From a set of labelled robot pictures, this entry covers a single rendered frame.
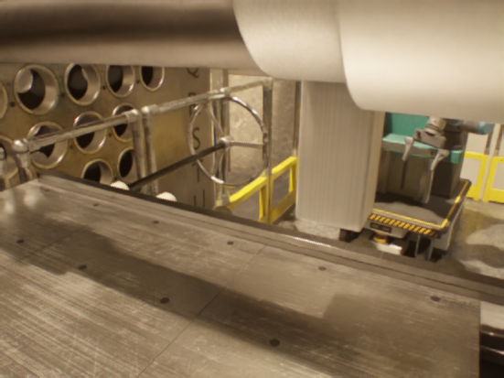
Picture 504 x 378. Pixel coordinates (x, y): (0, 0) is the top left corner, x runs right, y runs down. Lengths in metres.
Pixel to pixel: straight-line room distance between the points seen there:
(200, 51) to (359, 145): 0.18
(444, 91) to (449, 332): 0.39
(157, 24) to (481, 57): 0.28
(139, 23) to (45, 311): 0.41
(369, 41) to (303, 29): 0.05
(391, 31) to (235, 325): 0.41
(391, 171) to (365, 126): 2.19
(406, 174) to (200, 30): 2.29
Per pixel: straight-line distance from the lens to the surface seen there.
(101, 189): 0.94
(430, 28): 0.24
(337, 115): 0.42
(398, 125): 2.43
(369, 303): 0.60
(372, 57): 0.26
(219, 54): 0.37
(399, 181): 2.61
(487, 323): 0.63
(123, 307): 0.60
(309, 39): 0.29
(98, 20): 0.46
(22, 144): 1.22
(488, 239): 3.04
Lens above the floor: 1.29
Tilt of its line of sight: 22 degrees down
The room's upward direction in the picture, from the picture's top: straight up
